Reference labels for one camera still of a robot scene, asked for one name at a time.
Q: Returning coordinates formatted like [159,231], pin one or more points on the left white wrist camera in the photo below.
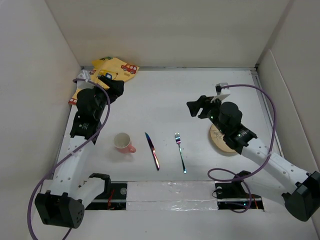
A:
[84,74]

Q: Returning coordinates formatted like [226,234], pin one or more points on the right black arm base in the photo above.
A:
[233,196]

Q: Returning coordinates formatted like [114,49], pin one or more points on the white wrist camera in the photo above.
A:
[222,92]
[84,74]

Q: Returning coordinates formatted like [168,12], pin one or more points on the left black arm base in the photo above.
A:
[115,200]

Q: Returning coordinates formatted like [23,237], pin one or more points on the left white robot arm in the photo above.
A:
[66,199]

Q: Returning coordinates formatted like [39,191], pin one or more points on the yellow car-print cloth placemat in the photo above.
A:
[113,68]

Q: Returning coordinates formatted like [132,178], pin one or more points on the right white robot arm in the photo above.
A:
[301,195]

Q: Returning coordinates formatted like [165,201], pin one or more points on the iridescent table knife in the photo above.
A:
[153,151]

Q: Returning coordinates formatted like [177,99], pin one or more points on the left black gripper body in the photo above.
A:
[112,93]

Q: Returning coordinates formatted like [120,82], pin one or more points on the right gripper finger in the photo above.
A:
[197,103]
[195,111]

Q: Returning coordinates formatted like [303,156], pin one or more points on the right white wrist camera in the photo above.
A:
[222,92]

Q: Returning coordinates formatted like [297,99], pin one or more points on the beige bird-pattern plate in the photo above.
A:
[218,141]

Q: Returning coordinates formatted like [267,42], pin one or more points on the iridescent fork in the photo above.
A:
[178,142]

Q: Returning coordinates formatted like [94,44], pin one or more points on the pink ceramic mug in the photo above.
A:
[123,143]

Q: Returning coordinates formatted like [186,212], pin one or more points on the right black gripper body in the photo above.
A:
[210,110]

